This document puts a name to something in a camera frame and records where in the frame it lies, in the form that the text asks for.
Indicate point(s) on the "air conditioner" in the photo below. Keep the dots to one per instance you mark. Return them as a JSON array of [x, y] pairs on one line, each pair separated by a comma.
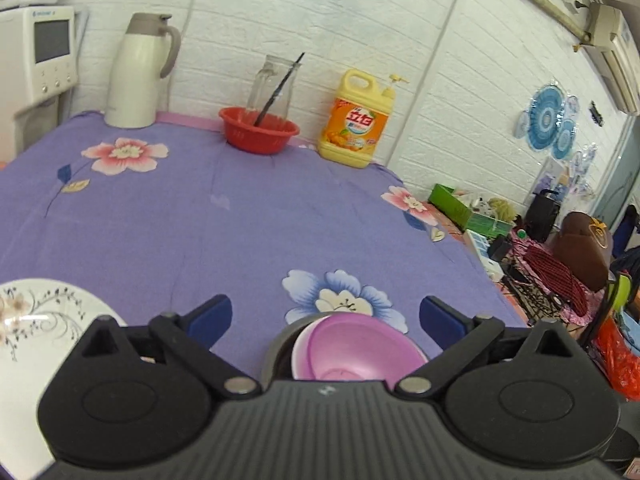
[[613, 50]]

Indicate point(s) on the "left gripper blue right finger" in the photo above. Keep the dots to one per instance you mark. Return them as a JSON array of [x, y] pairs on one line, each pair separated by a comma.
[[442, 323]]

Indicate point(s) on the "black kettle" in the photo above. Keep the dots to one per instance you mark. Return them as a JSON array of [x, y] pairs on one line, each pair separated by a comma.
[[541, 214]]

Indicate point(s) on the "purple floral tablecloth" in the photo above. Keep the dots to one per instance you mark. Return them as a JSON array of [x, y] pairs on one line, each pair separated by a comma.
[[164, 218]]

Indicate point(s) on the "white bowl red floral pattern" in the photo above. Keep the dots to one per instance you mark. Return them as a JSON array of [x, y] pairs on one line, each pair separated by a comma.
[[300, 360]]

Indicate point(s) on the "brown round object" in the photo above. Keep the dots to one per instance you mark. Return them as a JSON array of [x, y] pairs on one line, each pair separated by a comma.
[[584, 245]]

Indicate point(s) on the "white water dispenser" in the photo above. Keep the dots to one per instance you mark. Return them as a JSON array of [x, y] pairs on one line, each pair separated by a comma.
[[38, 65]]

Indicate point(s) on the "white thermos jug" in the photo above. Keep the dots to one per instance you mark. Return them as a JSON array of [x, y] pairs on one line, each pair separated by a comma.
[[146, 56]]

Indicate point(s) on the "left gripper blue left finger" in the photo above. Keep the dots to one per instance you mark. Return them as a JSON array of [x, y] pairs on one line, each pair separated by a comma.
[[207, 323]]

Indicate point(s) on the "blue paper fan decoration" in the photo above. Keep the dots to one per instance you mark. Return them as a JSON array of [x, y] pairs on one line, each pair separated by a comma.
[[549, 123]]

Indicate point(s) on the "purple plastic bowl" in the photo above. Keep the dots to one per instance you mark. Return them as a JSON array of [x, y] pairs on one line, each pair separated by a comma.
[[348, 347]]

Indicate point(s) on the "stainless steel bowl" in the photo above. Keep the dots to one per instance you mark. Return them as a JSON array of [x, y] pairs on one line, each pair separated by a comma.
[[277, 364]]

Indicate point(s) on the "black stirring stick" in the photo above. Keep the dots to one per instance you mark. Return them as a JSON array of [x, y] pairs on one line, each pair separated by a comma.
[[277, 90]]

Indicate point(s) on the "floral white plate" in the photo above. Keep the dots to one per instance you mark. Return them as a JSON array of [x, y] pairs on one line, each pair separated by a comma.
[[41, 321]]

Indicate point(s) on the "red plastic basket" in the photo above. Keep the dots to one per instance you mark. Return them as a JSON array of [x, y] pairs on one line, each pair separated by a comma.
[[268, 138]]

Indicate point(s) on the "yellow detergent bottle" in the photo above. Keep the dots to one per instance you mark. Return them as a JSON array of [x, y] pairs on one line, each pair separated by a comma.
[[357, 119]]

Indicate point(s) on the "green box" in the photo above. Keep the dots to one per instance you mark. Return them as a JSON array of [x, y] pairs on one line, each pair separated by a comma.
[[464, 217]]

